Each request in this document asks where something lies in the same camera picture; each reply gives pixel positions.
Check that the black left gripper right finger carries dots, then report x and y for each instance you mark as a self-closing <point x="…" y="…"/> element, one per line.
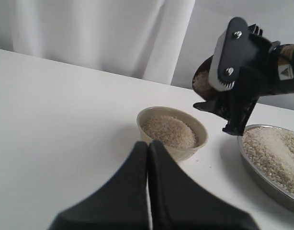
<point x="179" y="203"/>

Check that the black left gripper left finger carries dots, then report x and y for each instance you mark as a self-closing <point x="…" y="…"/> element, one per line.
<point x="120" y="204"/>

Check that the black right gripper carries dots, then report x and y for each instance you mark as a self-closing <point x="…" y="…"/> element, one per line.
<point x="239" y="71"/>

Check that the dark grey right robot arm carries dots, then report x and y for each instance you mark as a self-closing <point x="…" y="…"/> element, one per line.
<point x="280" y="71"/>

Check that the small white ceramic bowl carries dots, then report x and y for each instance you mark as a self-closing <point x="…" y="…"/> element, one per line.
<point x="181" y="134"/>

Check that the round metal rice tray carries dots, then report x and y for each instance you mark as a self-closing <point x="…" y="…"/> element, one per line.
<point x="268" y="157"/>

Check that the white backdrop curtain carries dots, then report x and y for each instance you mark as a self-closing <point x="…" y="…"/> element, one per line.
<point x="136" y="38"/>

